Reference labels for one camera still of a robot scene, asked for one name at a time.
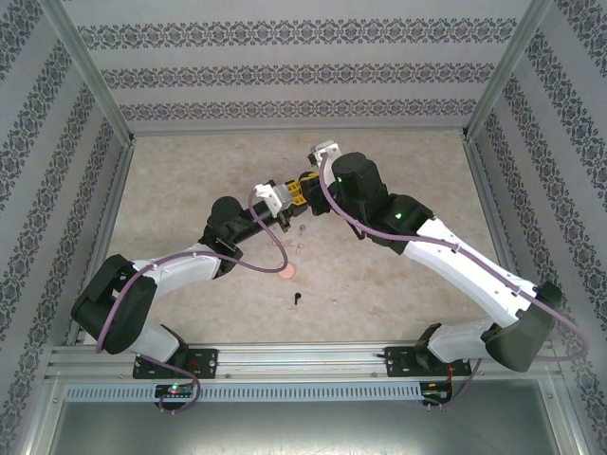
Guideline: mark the pink round charging case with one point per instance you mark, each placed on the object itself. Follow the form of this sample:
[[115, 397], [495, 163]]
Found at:
[[289, 274]]

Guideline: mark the black earbud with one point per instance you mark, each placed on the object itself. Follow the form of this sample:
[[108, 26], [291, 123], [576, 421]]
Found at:
[[297, 297]]

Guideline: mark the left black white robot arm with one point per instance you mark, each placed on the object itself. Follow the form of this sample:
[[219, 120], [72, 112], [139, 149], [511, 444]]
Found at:
[[175, 270]]

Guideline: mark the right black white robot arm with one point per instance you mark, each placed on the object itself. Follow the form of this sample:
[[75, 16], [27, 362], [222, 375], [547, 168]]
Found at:
[[465, 275]]

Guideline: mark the left small circuit board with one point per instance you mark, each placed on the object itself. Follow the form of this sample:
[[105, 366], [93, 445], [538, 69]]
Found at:
[[175, 390]]

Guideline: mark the small circuit board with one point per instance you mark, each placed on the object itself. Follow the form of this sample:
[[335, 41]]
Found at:
[[175, 390], [436, 393]]

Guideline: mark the right small circuit board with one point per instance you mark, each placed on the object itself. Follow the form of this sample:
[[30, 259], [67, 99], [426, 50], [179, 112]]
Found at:
[[436, 393]]

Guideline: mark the grey metal panel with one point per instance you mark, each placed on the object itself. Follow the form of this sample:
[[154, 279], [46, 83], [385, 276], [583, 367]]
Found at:
[[303, 431]]

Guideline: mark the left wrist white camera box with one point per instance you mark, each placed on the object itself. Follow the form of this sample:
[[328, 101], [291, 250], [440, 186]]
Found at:
[[265, 193]]

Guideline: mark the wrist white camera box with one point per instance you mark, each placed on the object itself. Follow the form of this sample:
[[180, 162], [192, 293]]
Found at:
[[265, 193], [325, 148]]

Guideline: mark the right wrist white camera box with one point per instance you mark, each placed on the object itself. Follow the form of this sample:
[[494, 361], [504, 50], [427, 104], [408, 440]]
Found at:
[[325, 148]]

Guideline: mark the aluminium table side rail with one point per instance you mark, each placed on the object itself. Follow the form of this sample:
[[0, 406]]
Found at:
[[483, 189], [116, 189]]

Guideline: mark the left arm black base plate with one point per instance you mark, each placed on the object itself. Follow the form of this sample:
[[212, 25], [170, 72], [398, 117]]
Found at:
[[204, 362]]

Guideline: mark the aluminium mounting rail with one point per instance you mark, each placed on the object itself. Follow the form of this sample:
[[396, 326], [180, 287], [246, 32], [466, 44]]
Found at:
[[303, 360]]

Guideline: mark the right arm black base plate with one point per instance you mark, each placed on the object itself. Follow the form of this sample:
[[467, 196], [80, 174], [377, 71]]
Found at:
[[398, 362]]

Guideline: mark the aluminium frame post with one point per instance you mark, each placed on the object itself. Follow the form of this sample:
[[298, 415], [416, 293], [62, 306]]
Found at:
[[509, 61], [84, 61]]

